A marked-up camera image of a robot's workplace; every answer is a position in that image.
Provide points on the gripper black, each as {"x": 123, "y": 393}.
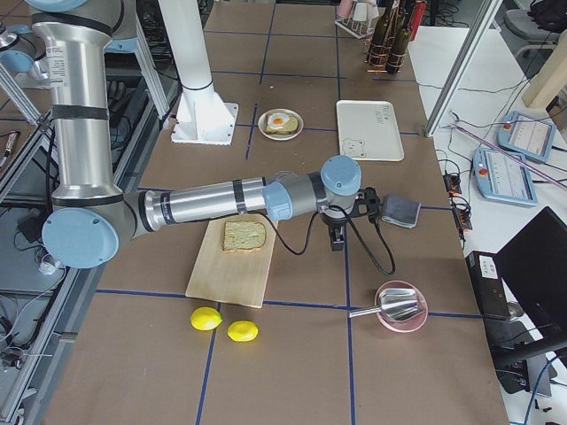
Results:
{"x": 332, "y": 222}

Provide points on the bread slice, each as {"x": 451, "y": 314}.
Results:
{"x": 243, "y": 236}
{"x": 290, "y": 128}

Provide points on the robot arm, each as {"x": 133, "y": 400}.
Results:
{"x": 92, "y": 217}

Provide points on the cream bear tray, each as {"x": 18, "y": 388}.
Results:
{"x": 368, "y": 130}

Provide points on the grey folded cloth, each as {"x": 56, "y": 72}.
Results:
{"x": 400, "y": 211}

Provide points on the steel scoop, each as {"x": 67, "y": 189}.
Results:
{"x": 394, "y": 304}

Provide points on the wooden cutting board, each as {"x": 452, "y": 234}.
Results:
{"x": 238, "y": 277}

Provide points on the pink plastic bowl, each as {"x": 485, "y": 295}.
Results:
{"x": 412, "y": 324}

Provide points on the bread slice under egg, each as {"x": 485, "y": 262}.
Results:
{"x": 290, "y": 128}

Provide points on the fried egg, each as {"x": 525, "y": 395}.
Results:
{"x": 278, "y": 120}

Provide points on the yellow lemon right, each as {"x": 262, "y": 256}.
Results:
{"x": 242, "y": 331}

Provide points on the yellow lemon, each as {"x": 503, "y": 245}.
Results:
{"x": 205, "y": 318}
{"x": 242, "y": 331}

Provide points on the white round plate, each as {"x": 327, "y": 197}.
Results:
{"x": 262, "y": 125}

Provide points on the black computer box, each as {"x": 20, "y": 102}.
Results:
{"x": 487, "y": 286}

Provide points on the yellow lemon left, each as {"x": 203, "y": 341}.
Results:
{"x": 205, "y": 318}

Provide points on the blue teach pendant near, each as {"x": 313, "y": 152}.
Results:
{"x": 501, "y": 179}

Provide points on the blue teach pendant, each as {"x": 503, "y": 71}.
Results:
{"x": 527, "y": 135}
{"x": 501, "y": 179}

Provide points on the dark wine bottle rear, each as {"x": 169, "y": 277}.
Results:
{"x": 382, "y": 38}

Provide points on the dark wine bottle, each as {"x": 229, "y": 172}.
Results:
{"x": 382, "y": 38}
{"x": 403, "y": 31}

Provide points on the dark wine bottle front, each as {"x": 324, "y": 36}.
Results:
{"x": 403, "y": 31}

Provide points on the black laptop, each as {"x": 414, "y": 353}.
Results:
{"x": 533, "y": 266}

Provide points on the blue teach pendant far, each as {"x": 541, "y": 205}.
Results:
{"x": 527, "y": 135}

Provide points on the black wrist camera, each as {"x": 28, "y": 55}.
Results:
{"x": 367, "y": 204}

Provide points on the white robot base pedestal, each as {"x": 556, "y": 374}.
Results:
{"x": 202, "y": 116}

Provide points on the copper wire bottle rack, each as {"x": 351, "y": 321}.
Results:
{"x": 387, "y": 49}

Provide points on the aluminium frame post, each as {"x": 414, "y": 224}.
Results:
{"x": 481, "y": 23}

